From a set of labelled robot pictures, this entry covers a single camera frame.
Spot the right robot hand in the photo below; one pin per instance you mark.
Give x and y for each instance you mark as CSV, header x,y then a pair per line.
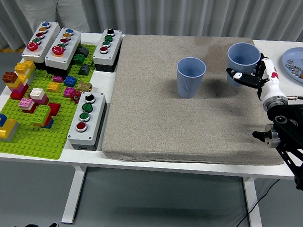
x,y
271,87

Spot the blue ribbed plastic cup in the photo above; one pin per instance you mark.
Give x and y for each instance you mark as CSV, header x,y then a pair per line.
x,y
241,63
189,86

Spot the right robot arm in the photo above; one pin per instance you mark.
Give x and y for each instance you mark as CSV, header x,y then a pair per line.
x,y
294,138

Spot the light blue plate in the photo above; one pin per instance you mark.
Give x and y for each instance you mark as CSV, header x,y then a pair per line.
x,y
295,55

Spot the white table leg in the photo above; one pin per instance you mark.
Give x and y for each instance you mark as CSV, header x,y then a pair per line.
x,y
74,193
253,204

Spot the green studded baseplate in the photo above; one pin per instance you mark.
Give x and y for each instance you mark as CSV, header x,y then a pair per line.
x,y
38,143

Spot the yellow and grey brick stack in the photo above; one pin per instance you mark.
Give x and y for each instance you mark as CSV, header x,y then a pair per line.
x,y
6,131

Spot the grey pleated curtain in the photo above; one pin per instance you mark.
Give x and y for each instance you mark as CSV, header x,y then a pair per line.
x,y
187,12

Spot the green orange blue brick stack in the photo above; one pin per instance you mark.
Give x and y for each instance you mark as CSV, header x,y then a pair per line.
x,y
42,116

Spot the grey-brown fabric mat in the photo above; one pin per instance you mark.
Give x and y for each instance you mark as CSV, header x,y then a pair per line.
x,y
154,113

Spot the red toy brick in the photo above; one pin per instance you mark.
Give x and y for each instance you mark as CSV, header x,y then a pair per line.
x,y
54,108

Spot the pink and red brick stack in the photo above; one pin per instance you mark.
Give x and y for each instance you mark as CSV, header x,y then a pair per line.
x,y
26,104

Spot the white and pink brick stack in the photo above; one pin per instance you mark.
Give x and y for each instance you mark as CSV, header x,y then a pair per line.
x,y
39,96

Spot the grey four-button control box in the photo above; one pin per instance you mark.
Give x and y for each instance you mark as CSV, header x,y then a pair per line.
x,y
113,48
95,115

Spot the yellow toy brick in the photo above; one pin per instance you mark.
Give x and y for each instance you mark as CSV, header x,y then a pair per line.
x,y
53,87

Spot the multicolour brick tower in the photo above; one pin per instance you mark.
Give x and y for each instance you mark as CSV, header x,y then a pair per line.
x,y
19,83

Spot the brass valve fitting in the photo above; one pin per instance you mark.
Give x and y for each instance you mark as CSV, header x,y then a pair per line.
x,y
84,87

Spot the small magenta toy brick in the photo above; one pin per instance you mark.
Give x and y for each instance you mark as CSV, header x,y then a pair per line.
x,y
57,78

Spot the blue toy brick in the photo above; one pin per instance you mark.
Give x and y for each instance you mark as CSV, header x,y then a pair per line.
x,y
70,81

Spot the grey sloped toy brick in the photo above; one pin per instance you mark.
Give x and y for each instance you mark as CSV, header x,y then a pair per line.
x,y
83,51
84,70

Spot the dark green toy brick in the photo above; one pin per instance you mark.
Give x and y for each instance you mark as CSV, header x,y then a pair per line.
x,y
78,58

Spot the grey five-button control box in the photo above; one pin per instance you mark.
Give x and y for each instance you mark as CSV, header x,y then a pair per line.
x,y
68,52
43,45

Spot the person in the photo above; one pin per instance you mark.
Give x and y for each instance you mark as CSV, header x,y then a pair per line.
x,y
63,12

